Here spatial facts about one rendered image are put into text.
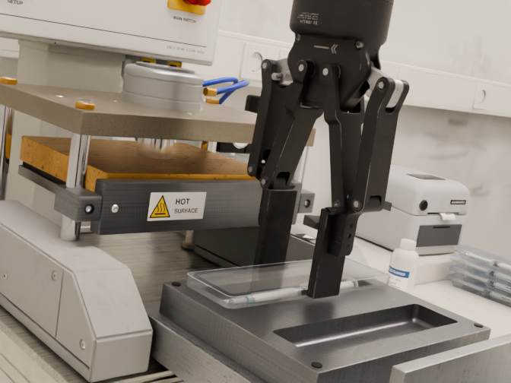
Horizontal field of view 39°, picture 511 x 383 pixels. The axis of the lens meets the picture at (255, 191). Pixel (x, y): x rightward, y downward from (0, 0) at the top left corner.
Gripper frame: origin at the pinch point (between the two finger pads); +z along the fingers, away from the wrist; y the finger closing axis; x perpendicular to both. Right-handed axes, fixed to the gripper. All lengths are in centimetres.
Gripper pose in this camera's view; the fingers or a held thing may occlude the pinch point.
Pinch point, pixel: (300, 245)
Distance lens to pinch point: 58.6
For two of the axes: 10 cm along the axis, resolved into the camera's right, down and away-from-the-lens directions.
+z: -1.5, 9.7, 1.8
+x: 7.4, -0.1, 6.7
